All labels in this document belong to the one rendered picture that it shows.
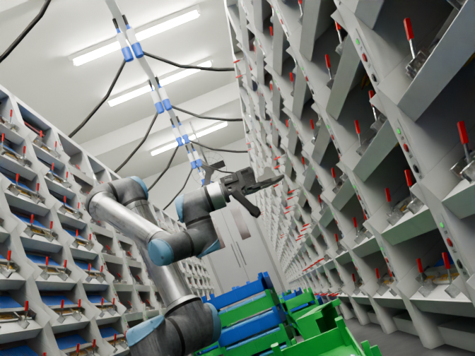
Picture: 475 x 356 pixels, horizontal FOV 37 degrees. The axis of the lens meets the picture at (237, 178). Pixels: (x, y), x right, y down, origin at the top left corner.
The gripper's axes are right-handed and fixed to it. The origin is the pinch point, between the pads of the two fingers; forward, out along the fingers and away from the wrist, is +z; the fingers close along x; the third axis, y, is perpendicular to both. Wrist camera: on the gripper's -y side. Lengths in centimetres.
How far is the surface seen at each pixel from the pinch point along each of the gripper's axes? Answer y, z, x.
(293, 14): 38, 18, -40
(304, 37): 26, 16, -53
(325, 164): 3.8, 19.7, 30.4
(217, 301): -30, -41, 85
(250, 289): -30, -25, 83
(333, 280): -40, 19, 170
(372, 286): -45, 19, 30
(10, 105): 96, -106, 100
